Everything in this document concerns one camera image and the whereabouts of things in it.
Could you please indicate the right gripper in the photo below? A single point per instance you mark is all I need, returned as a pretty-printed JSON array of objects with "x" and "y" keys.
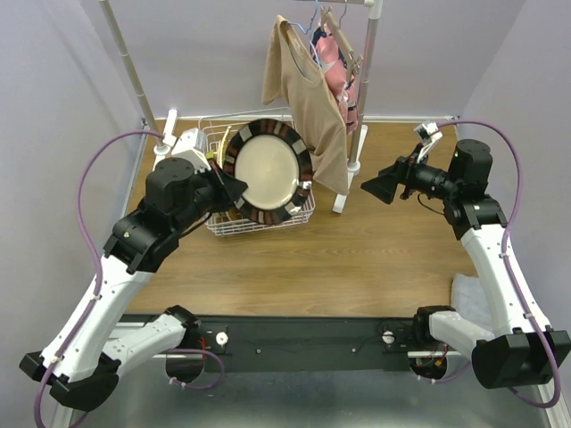
[{"x": 403, "y": 171}]

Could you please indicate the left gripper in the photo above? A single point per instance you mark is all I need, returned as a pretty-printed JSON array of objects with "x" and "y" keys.
[{"x": 229, "y": 188}]

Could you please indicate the green yellow woven mat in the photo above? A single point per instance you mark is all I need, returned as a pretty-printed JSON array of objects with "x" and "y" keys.
[{"x": 223, "y": 145}]

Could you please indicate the black rimmed striped plate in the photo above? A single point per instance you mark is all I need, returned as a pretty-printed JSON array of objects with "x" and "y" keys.
[{"x": 271, "y": 157}]

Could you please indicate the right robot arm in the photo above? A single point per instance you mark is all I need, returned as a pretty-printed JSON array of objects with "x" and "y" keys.
[{"x": 521, "y": 345}]

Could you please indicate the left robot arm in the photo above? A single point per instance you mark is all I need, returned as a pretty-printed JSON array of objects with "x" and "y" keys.
[{"x": 82, "y": 366}]

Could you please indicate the white clothes rack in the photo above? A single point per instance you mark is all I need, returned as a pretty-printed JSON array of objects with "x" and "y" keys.
[{"x": 359, "y": 135}]

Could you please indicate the beige t-shirt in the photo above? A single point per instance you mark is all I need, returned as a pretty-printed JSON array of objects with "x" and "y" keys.
[{"x": 290, "y": 73}]

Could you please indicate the pink patterned garment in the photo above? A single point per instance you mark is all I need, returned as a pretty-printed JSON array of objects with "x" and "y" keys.
[{"x": 326, "y": 53}]

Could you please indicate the grey folded cloth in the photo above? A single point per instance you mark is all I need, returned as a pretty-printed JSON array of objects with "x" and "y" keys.
[{"x": 468, "y": 298}]

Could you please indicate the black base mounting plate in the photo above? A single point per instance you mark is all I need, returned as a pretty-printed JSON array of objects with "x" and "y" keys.
[{"x": 257, "y": 344}]

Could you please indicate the wooden clip hanger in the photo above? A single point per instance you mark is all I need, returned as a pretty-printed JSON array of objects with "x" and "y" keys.
[{"x": 332, "y": 26}]

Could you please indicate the white wire dish rack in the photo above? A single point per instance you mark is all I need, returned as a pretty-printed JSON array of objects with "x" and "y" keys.
[{"x": 231, "y": 222}]

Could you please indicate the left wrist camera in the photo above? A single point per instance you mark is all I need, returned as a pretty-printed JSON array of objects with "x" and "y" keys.
[{"x": 190, "y": 146}]

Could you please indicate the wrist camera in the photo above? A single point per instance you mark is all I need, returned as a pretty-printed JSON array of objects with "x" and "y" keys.
[
  {"x": 429, "y": 135},
  {"x": 190, "y": 146}
]

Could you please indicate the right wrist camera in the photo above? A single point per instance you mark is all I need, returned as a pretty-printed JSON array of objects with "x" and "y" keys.
[{"x": 429, "y": 135}]

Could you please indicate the blue wire hanger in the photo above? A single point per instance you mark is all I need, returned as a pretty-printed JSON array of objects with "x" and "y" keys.
[{"x": 307, "y": 31}]

